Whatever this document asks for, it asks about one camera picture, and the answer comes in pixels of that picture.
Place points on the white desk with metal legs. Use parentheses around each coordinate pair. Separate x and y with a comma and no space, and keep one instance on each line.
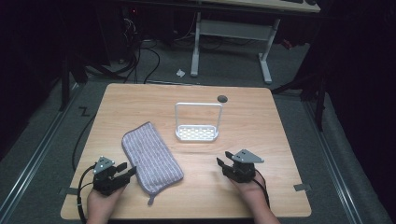
(233,29)

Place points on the white towel rack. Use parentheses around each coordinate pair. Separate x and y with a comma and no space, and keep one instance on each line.
(196,133)

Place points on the metal floor rail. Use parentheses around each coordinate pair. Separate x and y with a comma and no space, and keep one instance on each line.
(34,161)
(334,165)

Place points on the person's right hand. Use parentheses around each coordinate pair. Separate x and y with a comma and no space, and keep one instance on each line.
(249,188)

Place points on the crumpled white paper scrap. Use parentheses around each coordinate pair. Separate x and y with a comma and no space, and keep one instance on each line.
(180,73)

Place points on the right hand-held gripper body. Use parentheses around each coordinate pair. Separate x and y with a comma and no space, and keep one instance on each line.
(244,165)

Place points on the person's left hand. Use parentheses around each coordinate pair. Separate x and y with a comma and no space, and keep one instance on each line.
(101,203)

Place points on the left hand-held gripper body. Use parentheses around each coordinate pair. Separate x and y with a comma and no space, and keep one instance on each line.
(104,182)

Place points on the grey tape strip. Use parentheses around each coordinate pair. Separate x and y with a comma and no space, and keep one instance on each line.
(69,191)
(302,187)

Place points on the purple striped cloth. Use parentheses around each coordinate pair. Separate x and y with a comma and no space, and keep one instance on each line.
(151,158)

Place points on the black round table grommet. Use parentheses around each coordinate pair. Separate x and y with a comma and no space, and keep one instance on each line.
(222,99)

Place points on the black stand leg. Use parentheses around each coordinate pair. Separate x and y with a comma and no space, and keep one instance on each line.
(64,81)
(319,102)

